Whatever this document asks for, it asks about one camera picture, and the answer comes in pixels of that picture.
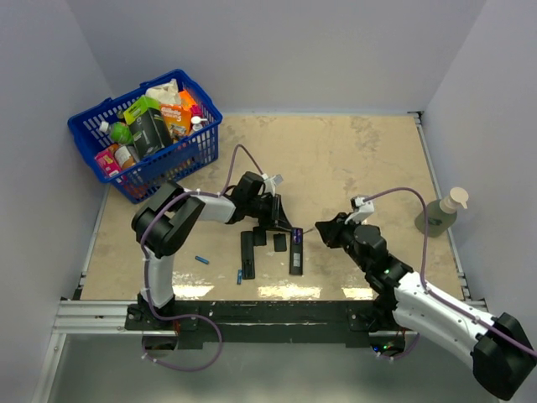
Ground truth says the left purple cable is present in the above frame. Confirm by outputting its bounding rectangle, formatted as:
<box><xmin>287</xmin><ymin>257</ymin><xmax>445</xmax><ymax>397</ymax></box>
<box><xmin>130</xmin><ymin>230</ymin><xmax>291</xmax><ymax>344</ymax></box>
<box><xmin>140</xmin><ymin>144</ymin><xmax>269</xmax><ymax>324</ymax></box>

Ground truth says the blue plastic shopping basket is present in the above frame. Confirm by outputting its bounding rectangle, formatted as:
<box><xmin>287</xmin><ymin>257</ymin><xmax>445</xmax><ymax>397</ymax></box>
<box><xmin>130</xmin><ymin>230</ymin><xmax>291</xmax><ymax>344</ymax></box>
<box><xmin>67</xmin><ymin>69</ymin><xmax>222</xmax><ymax>203</ymax></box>

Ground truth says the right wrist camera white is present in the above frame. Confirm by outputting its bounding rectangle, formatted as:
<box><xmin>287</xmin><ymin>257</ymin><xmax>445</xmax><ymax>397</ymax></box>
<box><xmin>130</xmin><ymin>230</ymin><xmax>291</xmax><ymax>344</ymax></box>
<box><xmin>347</xmin><ymin>196</ymin><xmax>375</xmax><ymax>223</ymax></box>

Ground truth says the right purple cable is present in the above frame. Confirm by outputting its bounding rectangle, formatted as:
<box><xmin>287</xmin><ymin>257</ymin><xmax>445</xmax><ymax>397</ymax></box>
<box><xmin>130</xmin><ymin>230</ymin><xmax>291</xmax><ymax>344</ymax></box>
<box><xmin>364</xmin><ymin>187</ymin><xmax>537</xmax><ymax>360</ymax></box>

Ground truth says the green black razor box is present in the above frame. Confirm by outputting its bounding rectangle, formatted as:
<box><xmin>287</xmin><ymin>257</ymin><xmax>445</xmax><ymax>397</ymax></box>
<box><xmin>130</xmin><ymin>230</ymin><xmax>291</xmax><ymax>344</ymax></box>
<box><xmin>124</xmin><ymin>96</ymin><xmax>173</xmax><ymax>160</ymax></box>

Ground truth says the black remote control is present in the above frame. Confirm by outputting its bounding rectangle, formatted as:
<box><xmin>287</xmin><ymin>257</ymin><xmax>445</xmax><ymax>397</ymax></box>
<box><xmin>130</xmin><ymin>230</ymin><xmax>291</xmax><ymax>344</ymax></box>
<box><xmin>241</xmin><ymin>231</ymin><xmax>255</xmax><ymax>280</ymax></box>
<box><xmin>289</xmin><ymin>228</ymin><xmax>303</xmax><ymax>275</ymax></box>

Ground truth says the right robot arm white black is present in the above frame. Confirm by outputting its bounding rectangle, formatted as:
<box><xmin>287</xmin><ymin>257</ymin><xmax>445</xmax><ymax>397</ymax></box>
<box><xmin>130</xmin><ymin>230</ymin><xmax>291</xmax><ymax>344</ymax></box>
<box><xmin>315</xmin><ymin>213</ymin><xmax>536</xmax><ymax>400</ymax></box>

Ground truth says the orange pill bottle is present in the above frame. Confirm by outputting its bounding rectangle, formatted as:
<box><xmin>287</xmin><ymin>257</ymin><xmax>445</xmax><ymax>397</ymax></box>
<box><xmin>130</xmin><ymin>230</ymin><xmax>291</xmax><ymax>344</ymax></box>
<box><xmin>114</xmin><ymin>145</ymin><xmax>137</xmax><ymax>170</ymax></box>

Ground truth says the white pump bottle in basket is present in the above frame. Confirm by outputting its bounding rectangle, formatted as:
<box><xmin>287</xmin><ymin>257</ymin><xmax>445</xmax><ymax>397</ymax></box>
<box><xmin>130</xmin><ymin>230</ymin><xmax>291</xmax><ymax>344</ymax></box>
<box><xmin>190</xmin><ymin>116</ymin><xmax>208</xmax><ymax>133</ymax></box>

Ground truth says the green bottle white cap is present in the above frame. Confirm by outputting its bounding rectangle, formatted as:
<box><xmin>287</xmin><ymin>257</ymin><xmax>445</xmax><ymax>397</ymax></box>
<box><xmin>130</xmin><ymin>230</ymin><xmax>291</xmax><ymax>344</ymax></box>
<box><xmin>99</xmin><ymin>121</ymin><xmax>133</xmax><ymax>145</ymax></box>

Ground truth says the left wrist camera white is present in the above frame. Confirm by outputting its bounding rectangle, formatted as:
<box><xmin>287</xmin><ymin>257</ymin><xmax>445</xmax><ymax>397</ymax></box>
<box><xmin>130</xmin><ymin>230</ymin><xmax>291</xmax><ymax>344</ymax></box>
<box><xmin>262</xmin><ymin>173</ymin><xmax>283</xmax><ymax>196</ymax></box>

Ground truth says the black battery cover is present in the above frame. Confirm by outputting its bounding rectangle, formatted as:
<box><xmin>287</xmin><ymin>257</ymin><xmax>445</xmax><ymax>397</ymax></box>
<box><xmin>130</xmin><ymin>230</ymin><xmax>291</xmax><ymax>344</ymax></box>
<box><xmin>253</xmin><ymin>227</ymin><xmax>267</xmax><ymax>247</ymax></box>
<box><xmin>274</xmin><ymin>233</ymin><xmax>287</xmax><ymax>253</ymax></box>

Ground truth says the green liquid soap pump bottle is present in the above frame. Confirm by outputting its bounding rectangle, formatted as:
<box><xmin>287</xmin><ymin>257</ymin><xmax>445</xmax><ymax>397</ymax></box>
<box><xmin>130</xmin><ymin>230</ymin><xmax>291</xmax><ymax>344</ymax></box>
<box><xmin>414</xmin><ymin>187</ymin><xmax>469</xmax><ymax>238</ymax></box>

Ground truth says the purple cable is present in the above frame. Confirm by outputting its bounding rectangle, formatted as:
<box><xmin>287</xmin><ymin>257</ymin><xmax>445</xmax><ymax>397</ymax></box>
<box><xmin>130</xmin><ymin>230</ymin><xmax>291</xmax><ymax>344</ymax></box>
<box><xmin>140</xmin><ymin>144</ymin><xmax>269</xmax><ymax>324</ymax></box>
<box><xmin>364</xmin><ymin>187</ymin><xmax>537</xmax><ymax>360</ymax></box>

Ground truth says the pink box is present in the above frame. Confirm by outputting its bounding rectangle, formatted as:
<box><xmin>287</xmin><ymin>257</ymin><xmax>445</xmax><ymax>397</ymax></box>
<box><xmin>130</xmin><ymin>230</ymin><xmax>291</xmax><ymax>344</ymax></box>
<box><xmin>95</xmin><ymin>149</ymin><xmax>121</xmax><ymax>177</ymax></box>

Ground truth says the crumpled beige paper bag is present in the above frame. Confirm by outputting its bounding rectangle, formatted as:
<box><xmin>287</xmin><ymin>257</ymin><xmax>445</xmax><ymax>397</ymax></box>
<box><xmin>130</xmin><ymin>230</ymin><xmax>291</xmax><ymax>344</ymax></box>
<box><xmin>145</xmin><ymin>79</ymin><xmax>181</xmax><ymax>106</ymax></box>

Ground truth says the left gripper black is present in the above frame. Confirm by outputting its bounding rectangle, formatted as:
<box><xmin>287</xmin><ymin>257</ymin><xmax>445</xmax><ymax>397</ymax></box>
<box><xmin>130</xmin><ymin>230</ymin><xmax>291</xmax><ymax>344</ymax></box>
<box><xmin>247</xmin><ymin>193</ymin><xmax>293</xmax><ymax>232</ymax></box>

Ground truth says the aluminium frame rail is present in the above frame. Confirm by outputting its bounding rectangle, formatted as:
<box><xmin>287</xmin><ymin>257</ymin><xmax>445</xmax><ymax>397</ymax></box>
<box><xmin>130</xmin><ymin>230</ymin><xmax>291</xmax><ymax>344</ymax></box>
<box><xmin>52</xmin><ymin>301</ymin><xmax>142</xmax><ymax>335</ymax></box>

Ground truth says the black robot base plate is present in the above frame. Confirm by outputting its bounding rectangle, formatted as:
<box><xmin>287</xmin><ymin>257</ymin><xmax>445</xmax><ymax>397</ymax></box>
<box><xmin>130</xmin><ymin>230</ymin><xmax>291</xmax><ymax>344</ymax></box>
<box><xmin>125</xmin><ymin>297</ymin><xmax>410</xmax><ymax>352</ymax></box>

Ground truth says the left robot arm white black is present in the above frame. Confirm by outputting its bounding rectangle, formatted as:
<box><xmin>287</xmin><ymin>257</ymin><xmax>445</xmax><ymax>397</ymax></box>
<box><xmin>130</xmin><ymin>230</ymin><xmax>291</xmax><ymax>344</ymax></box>
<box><xmin>126</xmin><ymin>171</ymin><xmax>293</xmax><ymax>329</ymax></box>

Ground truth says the blue battery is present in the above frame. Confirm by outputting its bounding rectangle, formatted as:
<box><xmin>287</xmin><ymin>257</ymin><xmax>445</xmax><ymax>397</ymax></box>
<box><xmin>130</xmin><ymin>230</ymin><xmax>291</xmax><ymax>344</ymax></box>
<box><xmin>195</xmin><ymin>256</ymin><xmax>210</xmax><ymax>264</ymax></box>

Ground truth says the orange Gillette razor pack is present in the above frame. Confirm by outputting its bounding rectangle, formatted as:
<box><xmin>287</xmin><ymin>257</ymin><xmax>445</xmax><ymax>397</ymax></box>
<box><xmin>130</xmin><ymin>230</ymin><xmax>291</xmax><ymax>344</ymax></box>
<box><xmin>160</xmin><ymin>104</ymin><xmax>192</xmax><ymax>143</ymax></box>

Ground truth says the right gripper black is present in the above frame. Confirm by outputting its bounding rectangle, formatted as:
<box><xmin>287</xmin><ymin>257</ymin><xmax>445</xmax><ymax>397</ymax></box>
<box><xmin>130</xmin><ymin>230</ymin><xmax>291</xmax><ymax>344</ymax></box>
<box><xmin>315</xmin><ymin>213</ymin><xmax>370</xmax><ymax>273</ymax></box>

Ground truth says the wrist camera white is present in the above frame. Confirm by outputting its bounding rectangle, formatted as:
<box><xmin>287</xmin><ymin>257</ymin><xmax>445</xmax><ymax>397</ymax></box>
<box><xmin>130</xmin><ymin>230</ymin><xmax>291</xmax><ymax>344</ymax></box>
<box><xmin>262</xmin><ymin>173</ymin><xmax>283</xmax><ymax>196</ymax></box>
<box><xmin>347</xmin><ymin>196</ymin><xmax>375</xmax><ymax>223</ymax></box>

